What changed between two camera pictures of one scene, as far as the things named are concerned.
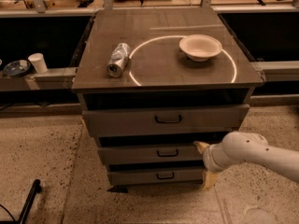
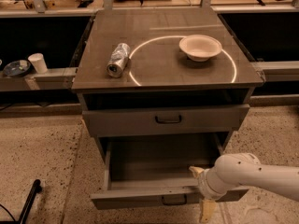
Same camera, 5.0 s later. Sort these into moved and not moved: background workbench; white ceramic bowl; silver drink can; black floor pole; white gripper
Moved: white gripper
Not moved: silver drink can; black floor pole; white ceramic bowl; background workbench
